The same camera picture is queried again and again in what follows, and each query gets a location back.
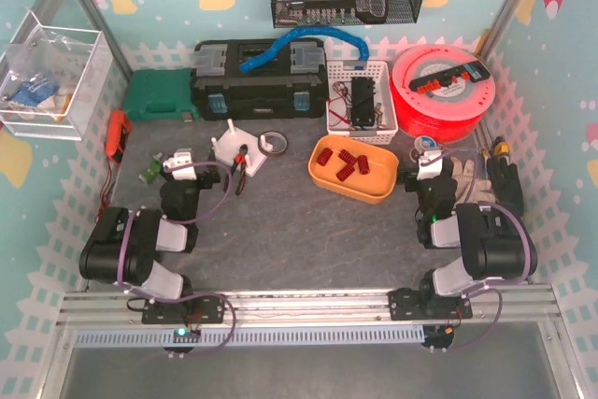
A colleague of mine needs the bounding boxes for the orange multimeter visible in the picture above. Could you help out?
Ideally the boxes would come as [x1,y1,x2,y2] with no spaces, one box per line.
[105,109,132,164]

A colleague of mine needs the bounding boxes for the blue white glove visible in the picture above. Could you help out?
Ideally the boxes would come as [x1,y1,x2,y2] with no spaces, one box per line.
[8,71,60,112]

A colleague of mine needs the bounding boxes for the white work glove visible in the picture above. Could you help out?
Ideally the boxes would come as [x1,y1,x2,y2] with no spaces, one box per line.
[443,156,496,205]

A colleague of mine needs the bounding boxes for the white four-peg base plate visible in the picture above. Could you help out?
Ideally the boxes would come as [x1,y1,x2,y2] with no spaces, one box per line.
[211,119,267,177]

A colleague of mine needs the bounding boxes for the green tool case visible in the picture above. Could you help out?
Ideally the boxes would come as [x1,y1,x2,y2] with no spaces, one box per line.
[122,68,201,122]

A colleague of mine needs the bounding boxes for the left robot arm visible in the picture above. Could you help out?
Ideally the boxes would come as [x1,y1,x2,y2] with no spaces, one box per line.
[78,169,225,335]

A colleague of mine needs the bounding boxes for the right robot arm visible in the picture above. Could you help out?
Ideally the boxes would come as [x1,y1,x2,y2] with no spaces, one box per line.
[387,165,537,321]

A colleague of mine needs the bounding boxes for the brown tape roll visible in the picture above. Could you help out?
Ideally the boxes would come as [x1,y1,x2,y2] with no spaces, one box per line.
[258,130,289,158]

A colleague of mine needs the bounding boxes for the black connector strip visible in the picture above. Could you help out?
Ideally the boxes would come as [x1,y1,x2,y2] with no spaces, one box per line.
[408,61,491,94]

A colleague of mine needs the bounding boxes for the clear acrylic wall box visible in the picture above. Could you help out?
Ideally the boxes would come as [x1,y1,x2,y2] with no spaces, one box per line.
[1,11,113,141]

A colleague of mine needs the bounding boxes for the black plate in basket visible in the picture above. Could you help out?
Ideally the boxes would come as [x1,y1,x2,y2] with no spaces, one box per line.
[350,77,375,127]

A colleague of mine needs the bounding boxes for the white perforated basket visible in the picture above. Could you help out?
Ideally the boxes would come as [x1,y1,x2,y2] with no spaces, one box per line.
[325,61,398,146]

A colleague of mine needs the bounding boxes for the blue corrugated hose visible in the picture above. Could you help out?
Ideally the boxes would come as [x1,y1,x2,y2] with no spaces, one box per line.
[238,26,370,74]

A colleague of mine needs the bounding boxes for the orange plastic tray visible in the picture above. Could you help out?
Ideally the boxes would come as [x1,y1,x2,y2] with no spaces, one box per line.
[307,135,399,205]

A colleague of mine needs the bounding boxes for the aluminium front rail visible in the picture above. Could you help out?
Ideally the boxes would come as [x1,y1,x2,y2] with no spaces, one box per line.
[57,284,562,330]

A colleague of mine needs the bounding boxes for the green brass fitting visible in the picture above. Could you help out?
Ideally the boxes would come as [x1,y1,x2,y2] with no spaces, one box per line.
[138,152,164,184]

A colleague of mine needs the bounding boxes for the orange black pliers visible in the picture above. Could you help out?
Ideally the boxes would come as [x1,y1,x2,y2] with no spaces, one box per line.
[231,144,249,195]

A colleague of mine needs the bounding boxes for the yellow black screwdriver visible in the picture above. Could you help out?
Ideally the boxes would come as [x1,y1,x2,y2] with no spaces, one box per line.
[482,136,510,159]

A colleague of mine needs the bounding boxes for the black toolbox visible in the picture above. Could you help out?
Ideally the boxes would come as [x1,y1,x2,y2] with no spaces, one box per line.
[191,37,329,121]

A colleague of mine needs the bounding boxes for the red filament spool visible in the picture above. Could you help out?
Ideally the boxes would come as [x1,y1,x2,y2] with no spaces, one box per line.
[390,44,496,143]

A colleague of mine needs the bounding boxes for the black yellow glove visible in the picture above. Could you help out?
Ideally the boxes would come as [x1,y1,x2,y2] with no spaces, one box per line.
[486,156,524,218]

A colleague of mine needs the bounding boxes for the small solder spool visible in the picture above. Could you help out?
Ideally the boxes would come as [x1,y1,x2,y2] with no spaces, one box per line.
[409,135,438,163]

